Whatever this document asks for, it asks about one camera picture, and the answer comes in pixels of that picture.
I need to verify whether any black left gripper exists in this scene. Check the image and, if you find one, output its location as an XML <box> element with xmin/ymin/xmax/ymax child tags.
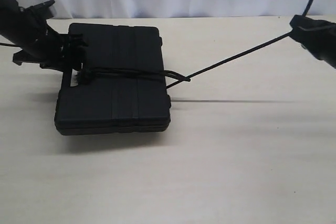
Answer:
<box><xmin>12</xmin><ymin>25</ymin><xmax>88</xmax><ymax>72</ymax></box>

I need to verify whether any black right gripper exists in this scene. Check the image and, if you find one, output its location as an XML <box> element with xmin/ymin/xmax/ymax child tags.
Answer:
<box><xmin>289</xmin><ymin>15</ymin><xmax>335</xmax><ymax>68</ymax></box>

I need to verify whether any black cord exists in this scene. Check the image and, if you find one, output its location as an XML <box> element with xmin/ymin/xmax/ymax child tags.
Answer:
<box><xmin>75</xmin><ymin>0</ymin><xmax>326</xmax><ymax>90</ymax></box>

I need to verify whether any black plastic case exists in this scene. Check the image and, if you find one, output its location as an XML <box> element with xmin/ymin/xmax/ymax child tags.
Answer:
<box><xmin>54</xmin><ymin>23</ymin><xmax>171</xmax><ymax>135</ymax></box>

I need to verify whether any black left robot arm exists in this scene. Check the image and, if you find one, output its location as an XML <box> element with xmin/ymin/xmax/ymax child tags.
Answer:
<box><xmin>1</xmin><ymin>0</ymin><xmax>87</xmax><ymax>72</ymax></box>

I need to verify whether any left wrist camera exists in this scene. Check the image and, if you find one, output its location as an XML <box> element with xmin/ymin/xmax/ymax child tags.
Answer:
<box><xmin>19</xmin><ymin>0</ymin><xmax>56</xmax><ymax>19</ymax></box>

